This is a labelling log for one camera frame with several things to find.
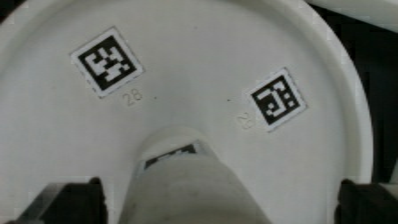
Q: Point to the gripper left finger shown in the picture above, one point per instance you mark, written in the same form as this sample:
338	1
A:
68	204

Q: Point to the white round table top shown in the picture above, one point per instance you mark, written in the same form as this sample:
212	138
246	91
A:
120	66

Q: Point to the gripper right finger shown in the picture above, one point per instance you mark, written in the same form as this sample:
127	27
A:
367	204

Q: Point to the white cylindrical table leg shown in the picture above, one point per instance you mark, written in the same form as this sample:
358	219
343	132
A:
185	189

